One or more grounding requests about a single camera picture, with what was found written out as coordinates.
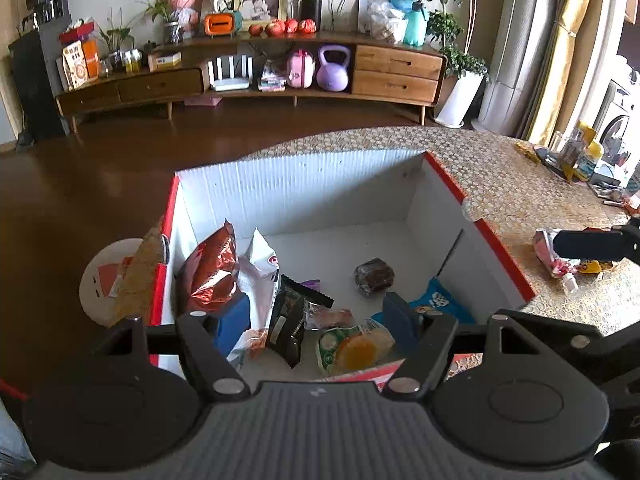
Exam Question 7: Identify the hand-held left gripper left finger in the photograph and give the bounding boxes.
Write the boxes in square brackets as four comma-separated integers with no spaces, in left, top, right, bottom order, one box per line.
[90,292,252,401]

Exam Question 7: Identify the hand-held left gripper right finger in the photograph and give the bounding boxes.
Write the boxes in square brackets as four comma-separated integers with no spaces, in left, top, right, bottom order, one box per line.
[382,291,553,401]

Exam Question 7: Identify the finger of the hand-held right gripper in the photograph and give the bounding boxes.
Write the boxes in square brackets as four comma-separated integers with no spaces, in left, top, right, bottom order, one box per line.
[507,309,640,387]
[552,224,640,264]

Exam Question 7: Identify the silver foil snack bag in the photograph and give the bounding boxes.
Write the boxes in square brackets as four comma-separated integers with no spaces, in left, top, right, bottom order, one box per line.
[227,227,281,358]

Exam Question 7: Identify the red snack bag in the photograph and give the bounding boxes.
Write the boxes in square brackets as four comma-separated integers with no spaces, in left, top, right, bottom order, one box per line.
[532,228,581,278]

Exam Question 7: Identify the brown cake packet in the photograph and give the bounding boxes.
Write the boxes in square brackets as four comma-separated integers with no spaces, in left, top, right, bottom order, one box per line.
[352,257,396,297]

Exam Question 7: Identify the green bread packet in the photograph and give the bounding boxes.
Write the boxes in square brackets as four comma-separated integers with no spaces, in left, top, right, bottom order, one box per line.
[317,319,396,376]

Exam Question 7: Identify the brown foil snack bag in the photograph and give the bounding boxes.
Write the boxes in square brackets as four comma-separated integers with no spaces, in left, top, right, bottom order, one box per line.
[176,220,241,316]

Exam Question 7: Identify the white cardboard box red edges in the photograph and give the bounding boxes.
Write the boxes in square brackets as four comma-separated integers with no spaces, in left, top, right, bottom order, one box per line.
[150,149,537,393]

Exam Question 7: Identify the blue snack packet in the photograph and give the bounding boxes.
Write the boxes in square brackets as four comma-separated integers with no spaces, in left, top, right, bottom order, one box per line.
[372,277,476,326]

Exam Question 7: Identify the black snack packet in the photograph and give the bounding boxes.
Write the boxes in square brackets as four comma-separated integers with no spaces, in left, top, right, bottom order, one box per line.
[265,274,335,368]

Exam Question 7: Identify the pink sausage packet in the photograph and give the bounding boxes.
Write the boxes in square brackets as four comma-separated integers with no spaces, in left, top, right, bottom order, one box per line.
[305,302,353,331]

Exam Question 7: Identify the yellow lid wipes canister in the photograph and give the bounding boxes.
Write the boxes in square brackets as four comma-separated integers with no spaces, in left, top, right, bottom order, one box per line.
[575,139,604,181]

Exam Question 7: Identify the dark round tray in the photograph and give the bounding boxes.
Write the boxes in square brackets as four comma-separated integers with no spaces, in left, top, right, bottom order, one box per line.
[535,146,581,177]

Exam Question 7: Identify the washing machine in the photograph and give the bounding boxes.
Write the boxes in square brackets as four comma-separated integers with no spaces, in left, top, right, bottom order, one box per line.
[595,77,640,166]

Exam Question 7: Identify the round white stool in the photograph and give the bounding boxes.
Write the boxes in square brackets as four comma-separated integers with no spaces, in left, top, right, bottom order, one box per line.
[79,239,166,328]

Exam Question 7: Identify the yellow curtain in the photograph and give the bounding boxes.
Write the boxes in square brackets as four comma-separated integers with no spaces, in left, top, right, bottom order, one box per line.
[527,0,601,146]

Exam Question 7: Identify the white planter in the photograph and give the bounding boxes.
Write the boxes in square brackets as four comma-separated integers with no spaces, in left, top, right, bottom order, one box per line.
[435,71,485,128]

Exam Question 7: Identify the white floor air conditioner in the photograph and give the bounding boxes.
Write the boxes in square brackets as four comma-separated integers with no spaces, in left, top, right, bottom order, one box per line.
[477,0,566,136]

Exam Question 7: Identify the white router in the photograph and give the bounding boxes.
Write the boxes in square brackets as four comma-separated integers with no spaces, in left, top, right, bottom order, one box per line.
[207,55,255,92]

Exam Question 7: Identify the stack of booklets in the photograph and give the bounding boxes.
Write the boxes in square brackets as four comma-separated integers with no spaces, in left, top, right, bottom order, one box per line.
[259,60,288,92]

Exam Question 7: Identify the wooden television cabinet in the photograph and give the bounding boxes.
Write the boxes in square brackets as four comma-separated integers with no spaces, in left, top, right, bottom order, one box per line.
[55,30,448,126]

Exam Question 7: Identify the purple kettlebell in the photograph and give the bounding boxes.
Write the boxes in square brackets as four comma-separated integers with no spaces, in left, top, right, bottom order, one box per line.
[316,45,351,92]

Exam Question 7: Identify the pink small case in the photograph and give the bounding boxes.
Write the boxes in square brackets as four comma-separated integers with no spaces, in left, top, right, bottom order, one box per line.
[286,50,316,88]

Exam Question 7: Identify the potted tree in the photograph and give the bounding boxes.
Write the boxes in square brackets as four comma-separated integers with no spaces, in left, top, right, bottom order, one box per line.
[417,0,501,81]

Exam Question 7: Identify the yellow and white box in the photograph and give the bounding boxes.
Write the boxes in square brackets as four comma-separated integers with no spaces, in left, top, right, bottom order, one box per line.
[148,51,182,72]

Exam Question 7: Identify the teal spray bottle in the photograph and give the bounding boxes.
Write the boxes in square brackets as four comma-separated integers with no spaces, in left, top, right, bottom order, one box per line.
[402,1,429,47]

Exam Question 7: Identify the plant in patterned pot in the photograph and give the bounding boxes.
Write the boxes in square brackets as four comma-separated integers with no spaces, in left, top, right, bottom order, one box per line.
[142,0,183,45]

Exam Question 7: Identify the orange retro tissue box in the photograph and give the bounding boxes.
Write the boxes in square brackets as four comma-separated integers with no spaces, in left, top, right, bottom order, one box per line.
[204,11,244,38]

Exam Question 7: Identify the clear plastic bag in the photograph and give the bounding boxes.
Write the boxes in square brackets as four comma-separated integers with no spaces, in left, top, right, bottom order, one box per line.
[360,0,406,43]

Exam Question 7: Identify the small green potted plant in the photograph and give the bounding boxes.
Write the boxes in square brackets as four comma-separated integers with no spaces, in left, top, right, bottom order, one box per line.
[97,10,133,71]

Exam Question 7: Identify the orange gift box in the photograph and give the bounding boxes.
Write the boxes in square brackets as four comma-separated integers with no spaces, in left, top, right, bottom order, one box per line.
[57,20,101,91]

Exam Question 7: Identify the black water dispenser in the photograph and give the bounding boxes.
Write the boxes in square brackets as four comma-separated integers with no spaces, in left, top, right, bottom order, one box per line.
[7,0,73,141]

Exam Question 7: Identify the pink plush doll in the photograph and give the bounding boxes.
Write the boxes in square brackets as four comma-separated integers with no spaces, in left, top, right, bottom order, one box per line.
[165,0,201,38]

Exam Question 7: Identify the picture frame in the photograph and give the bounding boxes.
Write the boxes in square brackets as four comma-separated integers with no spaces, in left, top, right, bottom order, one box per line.
[232,0,290,23]

